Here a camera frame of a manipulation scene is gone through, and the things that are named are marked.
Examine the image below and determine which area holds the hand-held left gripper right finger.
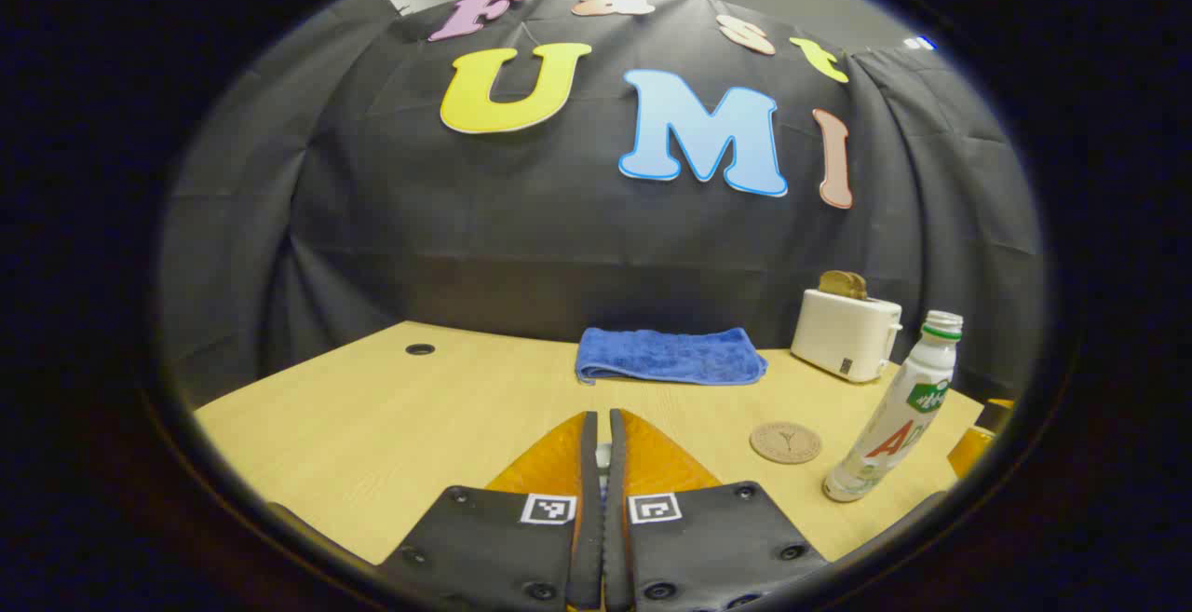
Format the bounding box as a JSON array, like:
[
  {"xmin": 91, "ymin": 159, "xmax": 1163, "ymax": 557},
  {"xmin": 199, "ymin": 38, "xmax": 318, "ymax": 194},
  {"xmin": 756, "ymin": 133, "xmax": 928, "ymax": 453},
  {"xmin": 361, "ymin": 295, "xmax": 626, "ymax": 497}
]
[{"xmin": 605, "ymin": 408, "xmax": 831, "ymax": 612}]

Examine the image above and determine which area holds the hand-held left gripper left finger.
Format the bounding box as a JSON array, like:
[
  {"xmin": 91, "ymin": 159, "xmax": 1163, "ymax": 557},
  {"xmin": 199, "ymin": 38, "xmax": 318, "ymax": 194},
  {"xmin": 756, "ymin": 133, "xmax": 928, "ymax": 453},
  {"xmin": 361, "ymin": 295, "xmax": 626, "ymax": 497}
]
[{"xmin": 377, "ymin": 410, "xmax": 604, "ymax": 612}]

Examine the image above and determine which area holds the white water bottle green label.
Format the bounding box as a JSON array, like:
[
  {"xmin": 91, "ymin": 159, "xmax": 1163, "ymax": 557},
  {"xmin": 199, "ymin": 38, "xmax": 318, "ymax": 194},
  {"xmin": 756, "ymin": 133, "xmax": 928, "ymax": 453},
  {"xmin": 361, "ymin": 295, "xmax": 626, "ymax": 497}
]
[{"xmin": 822, "ymin": 310, "xmax": 965, "ymax": 503}]

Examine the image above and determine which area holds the round wooden coaster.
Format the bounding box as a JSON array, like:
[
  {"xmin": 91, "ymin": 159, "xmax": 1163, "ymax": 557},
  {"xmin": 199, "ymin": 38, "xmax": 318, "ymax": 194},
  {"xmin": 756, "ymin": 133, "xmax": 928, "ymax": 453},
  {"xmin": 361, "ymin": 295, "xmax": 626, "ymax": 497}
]
[{"xmin": 750, "ymin": 421, "xmax": 823, "ymax": 465}]

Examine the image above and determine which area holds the blue folded towel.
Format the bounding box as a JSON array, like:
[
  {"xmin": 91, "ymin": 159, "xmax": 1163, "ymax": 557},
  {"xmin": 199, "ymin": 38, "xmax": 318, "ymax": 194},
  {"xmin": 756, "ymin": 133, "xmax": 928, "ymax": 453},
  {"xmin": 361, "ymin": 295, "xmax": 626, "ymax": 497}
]
[{"xmin": 575, "ymin": 326, "xmax": 769, "ymax": 387}]

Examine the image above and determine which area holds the white toaster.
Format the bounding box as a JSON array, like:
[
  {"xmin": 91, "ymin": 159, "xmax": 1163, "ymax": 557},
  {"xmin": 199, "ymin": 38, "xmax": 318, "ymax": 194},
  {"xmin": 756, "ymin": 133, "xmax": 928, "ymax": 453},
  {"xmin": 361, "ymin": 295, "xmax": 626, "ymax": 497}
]
[{"xmin": 790, "ymin": 288, "xmax": 904, "ymax": 384}]

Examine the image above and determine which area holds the brown toast slice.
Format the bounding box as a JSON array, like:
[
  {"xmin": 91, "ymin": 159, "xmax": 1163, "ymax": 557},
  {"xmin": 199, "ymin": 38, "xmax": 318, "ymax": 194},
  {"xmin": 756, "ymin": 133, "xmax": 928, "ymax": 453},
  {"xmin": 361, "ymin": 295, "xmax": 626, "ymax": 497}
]
[{"xmin": 819, "ymin": 270, "xmax": 869, "ymax": 302}]

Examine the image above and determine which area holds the black backdrop cloth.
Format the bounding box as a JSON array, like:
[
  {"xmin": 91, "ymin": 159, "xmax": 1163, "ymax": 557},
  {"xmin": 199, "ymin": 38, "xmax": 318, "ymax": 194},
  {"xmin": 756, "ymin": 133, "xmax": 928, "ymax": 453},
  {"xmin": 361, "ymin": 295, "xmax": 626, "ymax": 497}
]
[{"xmin": 158, "ymin": 0, "xmax": 1049, "ymax": 408}]

